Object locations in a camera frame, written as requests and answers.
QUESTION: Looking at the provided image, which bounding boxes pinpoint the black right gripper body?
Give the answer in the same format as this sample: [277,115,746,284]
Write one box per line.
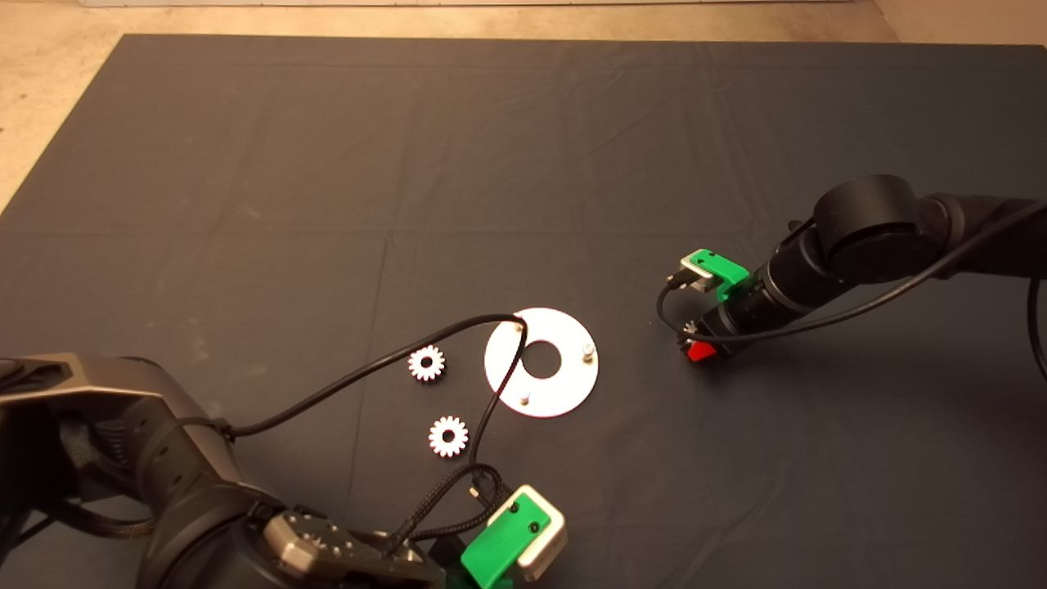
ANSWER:
[691,304,751,362]

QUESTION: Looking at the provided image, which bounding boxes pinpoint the round metal carrier plate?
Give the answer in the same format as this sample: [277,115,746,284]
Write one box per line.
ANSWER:
[484,308,600,419]

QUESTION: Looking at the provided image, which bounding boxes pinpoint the green right camera mount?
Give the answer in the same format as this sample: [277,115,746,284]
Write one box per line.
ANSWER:
[685,249,752,303]

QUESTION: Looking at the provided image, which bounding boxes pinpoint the smooth black left camera cable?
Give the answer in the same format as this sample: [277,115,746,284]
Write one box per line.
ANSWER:
[217,313,528,500]

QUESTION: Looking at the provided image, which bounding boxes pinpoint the black right camera cable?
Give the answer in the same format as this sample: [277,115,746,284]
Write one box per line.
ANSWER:
[657,196,1047,385]

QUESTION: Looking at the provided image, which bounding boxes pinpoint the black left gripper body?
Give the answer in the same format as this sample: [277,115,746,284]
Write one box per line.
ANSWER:
[425,536,483,589]

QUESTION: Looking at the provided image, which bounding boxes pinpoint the white gear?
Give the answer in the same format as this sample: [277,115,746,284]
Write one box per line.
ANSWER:
[408,344,447,383]
[429,416,470,458]

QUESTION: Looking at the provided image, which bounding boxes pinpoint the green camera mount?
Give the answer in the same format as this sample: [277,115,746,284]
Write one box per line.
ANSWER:
[461,501,546,589]
[685,249,752,303]

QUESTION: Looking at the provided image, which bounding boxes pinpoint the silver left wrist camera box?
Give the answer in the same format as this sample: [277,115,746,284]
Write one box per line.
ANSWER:
[491,484,568,583]

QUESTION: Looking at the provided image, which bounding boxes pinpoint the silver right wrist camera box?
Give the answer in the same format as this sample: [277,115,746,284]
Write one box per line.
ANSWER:
[679,257,722,294]

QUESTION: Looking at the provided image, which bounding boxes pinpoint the braided black left gripper cable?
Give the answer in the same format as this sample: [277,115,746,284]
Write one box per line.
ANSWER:
[384,464,508,557]

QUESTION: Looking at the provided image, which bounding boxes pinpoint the green left camera mount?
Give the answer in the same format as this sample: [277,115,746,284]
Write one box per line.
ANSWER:
[461,501,546,589]

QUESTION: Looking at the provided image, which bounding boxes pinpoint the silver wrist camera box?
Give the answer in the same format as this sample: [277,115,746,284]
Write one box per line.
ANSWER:
[679,257,722,294]
[491,484,568,583]

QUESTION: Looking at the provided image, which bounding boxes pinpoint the dark grey table cloth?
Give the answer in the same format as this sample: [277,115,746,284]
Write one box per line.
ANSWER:
[0,33,1047,589]

